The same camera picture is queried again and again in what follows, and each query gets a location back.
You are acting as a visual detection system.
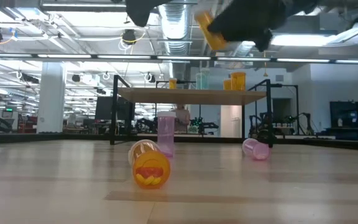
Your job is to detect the black equipment rack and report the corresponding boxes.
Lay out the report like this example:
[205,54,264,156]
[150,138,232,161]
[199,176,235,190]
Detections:
[329,99,358,141]

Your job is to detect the wooden shelf with black legs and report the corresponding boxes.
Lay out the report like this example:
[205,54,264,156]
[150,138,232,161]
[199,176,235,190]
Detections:
[109,74,275,146]

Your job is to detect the orange bottle red yellow pills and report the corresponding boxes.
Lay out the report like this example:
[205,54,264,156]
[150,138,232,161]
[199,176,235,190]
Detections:
[127,139,171,190]

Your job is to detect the overhead bar with light strips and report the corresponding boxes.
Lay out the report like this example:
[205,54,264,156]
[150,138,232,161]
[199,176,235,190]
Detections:
[0,52,358,65]

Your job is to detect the slim orange pill bottle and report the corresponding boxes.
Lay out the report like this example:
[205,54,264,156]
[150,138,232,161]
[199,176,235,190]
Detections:
[194,11,229,52]

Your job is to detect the person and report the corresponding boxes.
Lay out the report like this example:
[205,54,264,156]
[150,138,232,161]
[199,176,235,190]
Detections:
[172,104,191,134]

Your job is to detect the pink pill bottle white cap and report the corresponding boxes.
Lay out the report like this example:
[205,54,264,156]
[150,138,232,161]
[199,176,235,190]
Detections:
[242,138,271,162]
[157,111,177,158]

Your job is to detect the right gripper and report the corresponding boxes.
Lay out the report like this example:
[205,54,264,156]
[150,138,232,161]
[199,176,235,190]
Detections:
[208,0,319,52]

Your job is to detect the white building column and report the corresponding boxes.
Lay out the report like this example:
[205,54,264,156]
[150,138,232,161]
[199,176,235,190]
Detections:
[37,62,67,134]

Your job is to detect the silver spiral ceiling duct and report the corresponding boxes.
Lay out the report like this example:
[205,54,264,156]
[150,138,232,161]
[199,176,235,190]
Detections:
[157,0,195,83]

